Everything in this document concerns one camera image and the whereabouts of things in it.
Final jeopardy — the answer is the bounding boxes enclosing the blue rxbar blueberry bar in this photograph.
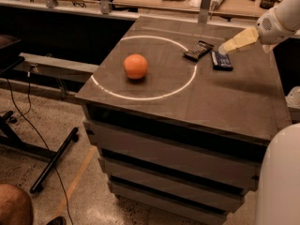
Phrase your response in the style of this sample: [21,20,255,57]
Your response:
[210,51,233,71]

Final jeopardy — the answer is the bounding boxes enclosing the black floor cable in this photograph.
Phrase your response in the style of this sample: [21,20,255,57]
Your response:
[4,67,75,225]

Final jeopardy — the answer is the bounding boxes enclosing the orange ball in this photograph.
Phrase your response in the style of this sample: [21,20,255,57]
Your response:
[124,53,148,80]

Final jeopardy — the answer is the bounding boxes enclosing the black rolling stand base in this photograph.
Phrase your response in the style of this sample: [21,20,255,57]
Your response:
[0,111,79,194]

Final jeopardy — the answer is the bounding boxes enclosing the black shoe tip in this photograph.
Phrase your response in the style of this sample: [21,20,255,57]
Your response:
[46,217,67,225]

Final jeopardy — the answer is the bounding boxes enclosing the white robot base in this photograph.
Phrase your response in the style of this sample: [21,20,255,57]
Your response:
[255,124,300,225]

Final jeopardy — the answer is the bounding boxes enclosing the black round cup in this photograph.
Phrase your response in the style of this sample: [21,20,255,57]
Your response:
[260,0,277,9]

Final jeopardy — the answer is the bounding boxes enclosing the grey drawer cabinet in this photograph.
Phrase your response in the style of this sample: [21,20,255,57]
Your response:
[78,17,291,225]

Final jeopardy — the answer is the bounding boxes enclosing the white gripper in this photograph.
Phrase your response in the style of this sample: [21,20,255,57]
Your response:
[217,7,295,54]

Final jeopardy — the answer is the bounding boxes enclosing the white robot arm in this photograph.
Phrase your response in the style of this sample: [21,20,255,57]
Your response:
[218,0,300,54]

